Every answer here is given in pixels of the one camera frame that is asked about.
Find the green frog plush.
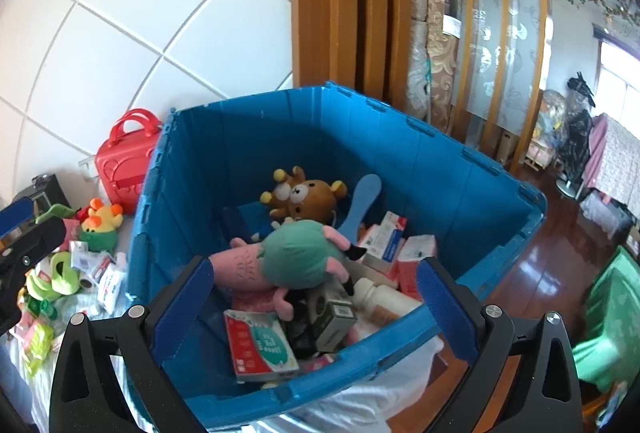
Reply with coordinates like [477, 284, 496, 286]
[26, 251, 80, 302]

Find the white blue plastic bag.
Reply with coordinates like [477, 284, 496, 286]
[96, 260, 126, 315]

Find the large Peppa pig plush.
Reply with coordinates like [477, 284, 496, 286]
[209, 219, 367, 321]

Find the black coffee cup gift box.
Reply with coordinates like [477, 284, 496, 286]
[13, 174, 70, 217]

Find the green yellow duck plush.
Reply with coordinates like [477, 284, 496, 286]
[78, 198, 124, 254]

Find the red toy suitcase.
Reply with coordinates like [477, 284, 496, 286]
[94, 108, 163, 215]

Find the red green toothpaste box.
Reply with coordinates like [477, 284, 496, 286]
[224, 309, 299, 383]

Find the blue plastic storage crate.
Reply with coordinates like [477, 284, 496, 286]
[128, 84, 547, 431]

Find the brown bear plush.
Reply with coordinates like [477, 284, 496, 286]
[259, 166, 348, 224]

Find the blue shoehorn paddle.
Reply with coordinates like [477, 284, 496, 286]
[337, 174, 382, 245]

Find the rolled carpet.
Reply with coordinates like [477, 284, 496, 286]
[406, 0, 463, 133]

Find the wooden glass partition screen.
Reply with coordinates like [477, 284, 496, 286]
[448, 0, 553, 174]

